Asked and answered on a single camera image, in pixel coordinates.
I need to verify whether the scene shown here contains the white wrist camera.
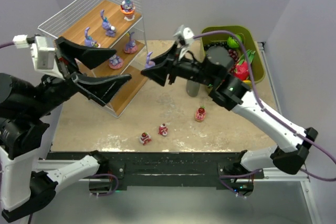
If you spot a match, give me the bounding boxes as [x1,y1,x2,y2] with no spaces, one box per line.
[173,25,195,60]
[13,35,64,79]

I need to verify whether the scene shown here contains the dark red grape bunch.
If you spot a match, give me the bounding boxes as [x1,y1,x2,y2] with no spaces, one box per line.
[228,49,240,73]

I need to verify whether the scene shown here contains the green plastic fruit bin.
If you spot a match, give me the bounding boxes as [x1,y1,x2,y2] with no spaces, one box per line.
[200,25,265,86]

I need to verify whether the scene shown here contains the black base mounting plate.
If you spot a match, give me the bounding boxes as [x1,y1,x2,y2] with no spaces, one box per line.
[47,151,265,192]

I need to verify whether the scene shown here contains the white wire wooden shelf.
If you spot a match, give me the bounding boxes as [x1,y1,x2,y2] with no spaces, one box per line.
[38,0,148,118]

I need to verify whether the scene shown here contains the pink dragon fruit toy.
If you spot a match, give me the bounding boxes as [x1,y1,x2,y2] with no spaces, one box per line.
[234,50,256,81]

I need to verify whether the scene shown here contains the pink bear donut strawberry toy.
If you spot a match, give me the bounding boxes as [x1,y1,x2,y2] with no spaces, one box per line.
[194,106,206,122]

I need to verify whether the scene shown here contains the pink bear cake slice toy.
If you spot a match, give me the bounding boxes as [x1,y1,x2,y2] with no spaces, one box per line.
[139,132,152,145]

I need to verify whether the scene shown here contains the dark blue grape bunch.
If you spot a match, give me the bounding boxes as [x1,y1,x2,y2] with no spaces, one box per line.
[204,41,229,51]

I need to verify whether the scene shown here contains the purple bunny pink donut toy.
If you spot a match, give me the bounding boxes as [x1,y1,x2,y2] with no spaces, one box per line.
[123,32,138,54]

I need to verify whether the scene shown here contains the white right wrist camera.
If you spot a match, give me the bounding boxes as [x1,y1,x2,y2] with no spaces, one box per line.
[173,25,195,60]

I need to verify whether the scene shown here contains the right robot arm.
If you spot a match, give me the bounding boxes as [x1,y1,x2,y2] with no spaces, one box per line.
[141,44,318,175]

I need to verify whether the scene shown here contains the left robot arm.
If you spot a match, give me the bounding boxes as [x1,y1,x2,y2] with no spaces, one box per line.
[1,35,131,223]

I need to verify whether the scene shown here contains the green round melon toy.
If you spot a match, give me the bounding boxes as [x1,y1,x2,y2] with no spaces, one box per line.
[227,33,244,49]

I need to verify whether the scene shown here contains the small purple bunny strawberry toy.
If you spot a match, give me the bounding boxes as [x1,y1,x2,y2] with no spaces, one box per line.
[145,51,155,69]

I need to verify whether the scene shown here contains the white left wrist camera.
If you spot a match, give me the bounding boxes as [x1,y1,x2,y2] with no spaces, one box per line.
[13,35,64,79]

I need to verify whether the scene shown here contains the purple bunny with tube toy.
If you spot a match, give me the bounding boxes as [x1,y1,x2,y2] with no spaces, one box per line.
[100,9,116,37]

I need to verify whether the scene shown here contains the spray bottle white cap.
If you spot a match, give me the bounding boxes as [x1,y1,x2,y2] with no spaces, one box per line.
[186,80,200,97]

